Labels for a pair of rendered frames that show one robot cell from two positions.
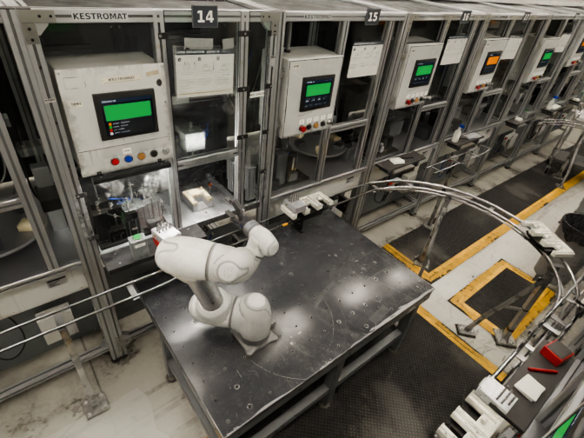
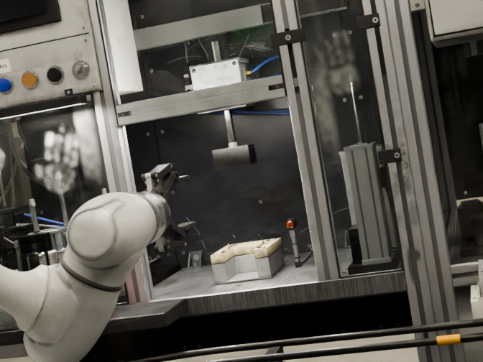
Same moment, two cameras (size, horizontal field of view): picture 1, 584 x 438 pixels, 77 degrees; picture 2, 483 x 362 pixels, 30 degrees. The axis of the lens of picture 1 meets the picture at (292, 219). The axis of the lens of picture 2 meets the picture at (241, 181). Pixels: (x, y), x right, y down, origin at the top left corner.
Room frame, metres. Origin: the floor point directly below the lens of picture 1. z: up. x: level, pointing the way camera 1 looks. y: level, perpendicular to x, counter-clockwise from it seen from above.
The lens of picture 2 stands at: (0.82, -1.11, 1.23)
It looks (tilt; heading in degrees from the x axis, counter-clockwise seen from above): 3 degrees down; 58
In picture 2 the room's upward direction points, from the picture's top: 10 degrees counter-clockwise
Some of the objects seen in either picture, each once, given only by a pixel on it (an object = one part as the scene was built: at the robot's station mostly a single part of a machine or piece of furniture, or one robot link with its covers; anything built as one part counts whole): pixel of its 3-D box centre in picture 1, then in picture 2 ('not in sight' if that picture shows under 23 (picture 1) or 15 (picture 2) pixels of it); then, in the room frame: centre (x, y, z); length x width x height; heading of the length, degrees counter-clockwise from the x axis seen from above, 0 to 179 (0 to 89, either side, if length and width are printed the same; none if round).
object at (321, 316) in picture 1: (288, 285); not in sight; (1.54, -0.04, 0.66); 1.50 x 1.06 x 0.04; 133
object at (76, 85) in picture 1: (114, 112); (19, 6); (1.57, 0.87, 1.60); 0.42 x 0.29 x 0.46; 133
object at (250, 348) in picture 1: (257, 330); not in sight; (1.15, 0.10, 0.71); 0.22 x 0.18 x 0.06; 133
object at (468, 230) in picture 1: (534, 186); not in sight; (4.59, -3.27, 0.01); 5.85 x 0.59 x 0.01; 133
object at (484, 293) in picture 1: (504, 296); not in sight; (2.36, -1.97, 0.01); 1.00 x 0.55 x 0.01; 133
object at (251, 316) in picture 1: (253, 314); not in sight; (1.14, 0.13, 0.85); 0.18 x 0.16 x 0.22; 85
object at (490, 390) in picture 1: (497, 393); not in sight; (0.85, -0.92, 0.92); 0.13 x 0.10 x 0.09; 43
